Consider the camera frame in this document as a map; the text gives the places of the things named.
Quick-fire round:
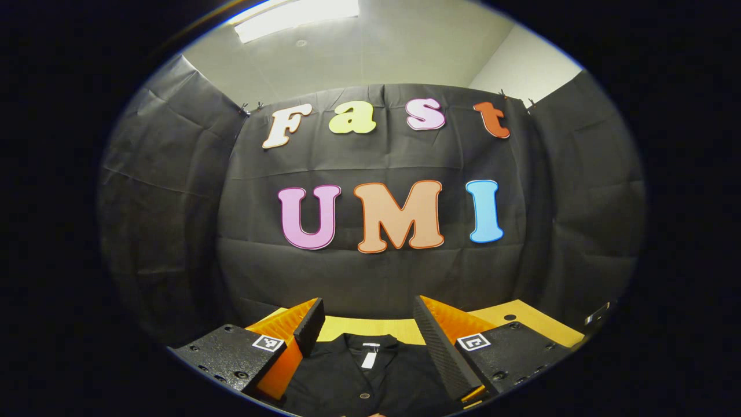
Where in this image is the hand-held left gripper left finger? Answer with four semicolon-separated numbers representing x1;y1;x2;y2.
173;297;327;401

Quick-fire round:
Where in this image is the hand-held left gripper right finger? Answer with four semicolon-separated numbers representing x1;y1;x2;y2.
412;294;575;404

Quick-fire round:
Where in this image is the black button shirt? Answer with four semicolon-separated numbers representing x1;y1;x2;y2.
278;333;464;417

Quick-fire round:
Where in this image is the black backdrop cloth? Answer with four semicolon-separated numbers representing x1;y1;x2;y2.
97;55;646;348

